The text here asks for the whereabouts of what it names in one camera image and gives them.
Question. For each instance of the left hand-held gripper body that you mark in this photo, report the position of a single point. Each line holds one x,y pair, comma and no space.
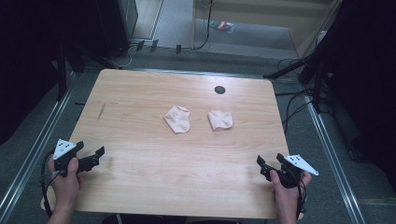
62,149

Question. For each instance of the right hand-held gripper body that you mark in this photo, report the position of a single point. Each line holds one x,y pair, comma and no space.
300,165

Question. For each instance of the pale pink sock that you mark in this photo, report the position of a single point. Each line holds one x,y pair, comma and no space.
178,119
220,120

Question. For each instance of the person's right hand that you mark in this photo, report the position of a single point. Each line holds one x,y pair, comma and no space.
286,196

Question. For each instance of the person's left hand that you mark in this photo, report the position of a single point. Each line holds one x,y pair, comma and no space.
66,189

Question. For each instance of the black metal stand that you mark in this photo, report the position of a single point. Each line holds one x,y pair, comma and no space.
61,74

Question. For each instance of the black tripod stand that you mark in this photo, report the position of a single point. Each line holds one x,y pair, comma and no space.
317,77

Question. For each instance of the black round table grommet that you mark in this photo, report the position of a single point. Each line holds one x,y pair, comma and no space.
219,90

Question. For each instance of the black cabinet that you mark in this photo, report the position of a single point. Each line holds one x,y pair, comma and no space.
115,25

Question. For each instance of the colourful packet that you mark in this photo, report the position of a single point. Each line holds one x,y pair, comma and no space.
222,25

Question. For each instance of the beige wooden partition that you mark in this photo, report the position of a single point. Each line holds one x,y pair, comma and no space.
249,9

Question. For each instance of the metal floor rail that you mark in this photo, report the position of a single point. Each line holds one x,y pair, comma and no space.
333,155
34,146

